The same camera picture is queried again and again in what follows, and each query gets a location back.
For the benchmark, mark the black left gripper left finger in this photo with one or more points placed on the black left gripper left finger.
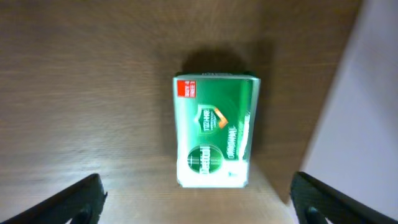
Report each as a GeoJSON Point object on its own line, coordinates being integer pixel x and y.
{"type": "Point", "coordinates": [81, 202]}

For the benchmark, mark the white cardboard box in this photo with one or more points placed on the white cardboard box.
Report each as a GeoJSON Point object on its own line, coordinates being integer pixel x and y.
{"type": "Point", "coordinates": [354, 146]}

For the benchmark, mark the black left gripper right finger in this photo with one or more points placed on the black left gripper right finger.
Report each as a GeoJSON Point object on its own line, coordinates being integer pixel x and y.
{"type": "Point", "coordinates": [317, 202]}

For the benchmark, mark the green soap box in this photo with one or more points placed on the green soap box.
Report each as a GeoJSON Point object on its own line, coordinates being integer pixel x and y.
{"type": "Point", "coordinates": [214, 118]}

